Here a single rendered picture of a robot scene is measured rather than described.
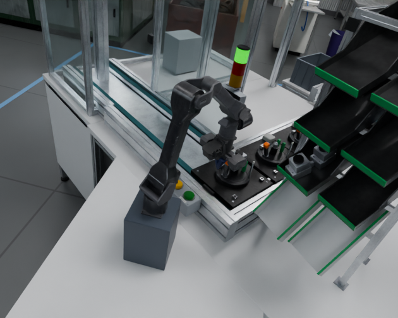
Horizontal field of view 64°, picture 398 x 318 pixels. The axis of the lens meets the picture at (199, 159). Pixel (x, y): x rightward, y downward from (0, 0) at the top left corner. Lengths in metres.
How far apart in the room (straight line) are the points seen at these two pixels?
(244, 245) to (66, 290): 0.60
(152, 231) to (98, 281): 0.24
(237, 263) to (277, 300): 0.17
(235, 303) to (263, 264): 0.18
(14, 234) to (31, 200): 0.30
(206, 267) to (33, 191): 1.77
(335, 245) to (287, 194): 0.22
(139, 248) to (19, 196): 1.69
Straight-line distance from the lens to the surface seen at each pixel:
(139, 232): 0.99
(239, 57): 1.26
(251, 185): 1.29
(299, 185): 0.98
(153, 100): 1.77
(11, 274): 2.22
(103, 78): 2.01
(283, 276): 1.20
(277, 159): 1.44
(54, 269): 1.14
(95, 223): 1.23
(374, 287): 1.34
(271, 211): 1.14
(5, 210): 2.56
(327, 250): 1.09
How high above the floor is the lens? 1.80
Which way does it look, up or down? 38 degrees down
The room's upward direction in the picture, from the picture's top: 11 degrees clockwise
